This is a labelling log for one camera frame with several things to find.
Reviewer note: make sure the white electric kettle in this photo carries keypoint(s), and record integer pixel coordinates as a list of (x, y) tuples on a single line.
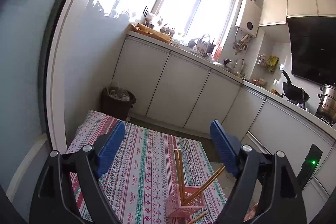
[(238, 67)]

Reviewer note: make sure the black wok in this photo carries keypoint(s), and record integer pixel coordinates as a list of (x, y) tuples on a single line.
[(294, 94)]

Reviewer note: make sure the steel stock pot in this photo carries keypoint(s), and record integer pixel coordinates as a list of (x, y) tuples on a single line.
[(326, 110)]

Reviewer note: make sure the white lower kitchen cabinets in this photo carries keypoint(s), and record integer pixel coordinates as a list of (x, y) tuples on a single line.
[(180, 91)]

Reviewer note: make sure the white upper cabinets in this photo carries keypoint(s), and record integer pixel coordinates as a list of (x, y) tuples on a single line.
[(276, 12)]

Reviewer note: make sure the patterned red green tablecloth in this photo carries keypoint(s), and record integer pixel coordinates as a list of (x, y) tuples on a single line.
[(143, 175)]

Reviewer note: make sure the kitchen window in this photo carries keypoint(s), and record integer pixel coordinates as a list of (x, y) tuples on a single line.
[(194, 18)]

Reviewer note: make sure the black device green light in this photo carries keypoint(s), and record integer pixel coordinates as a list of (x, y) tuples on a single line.
[(309, 166)]

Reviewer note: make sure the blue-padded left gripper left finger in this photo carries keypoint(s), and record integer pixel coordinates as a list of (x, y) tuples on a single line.
[(54, 199)]

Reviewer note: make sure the knife block with utensils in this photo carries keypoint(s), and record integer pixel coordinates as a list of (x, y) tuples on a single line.
[(204, 44)]

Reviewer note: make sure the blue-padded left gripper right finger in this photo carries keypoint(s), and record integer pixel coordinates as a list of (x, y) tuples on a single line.
[(280, 200)]

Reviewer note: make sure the white water heater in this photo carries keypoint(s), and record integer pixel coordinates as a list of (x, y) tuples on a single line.
[(248, 18)]

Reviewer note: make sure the black range hood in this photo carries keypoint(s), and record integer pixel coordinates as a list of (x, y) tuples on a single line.
[(312, 41)]

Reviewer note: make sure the dark trash bin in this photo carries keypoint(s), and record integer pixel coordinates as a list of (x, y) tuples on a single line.
[(116, 108)]

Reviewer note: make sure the yellow cloth on counter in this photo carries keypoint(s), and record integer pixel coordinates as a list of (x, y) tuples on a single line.
[(144, 30)]

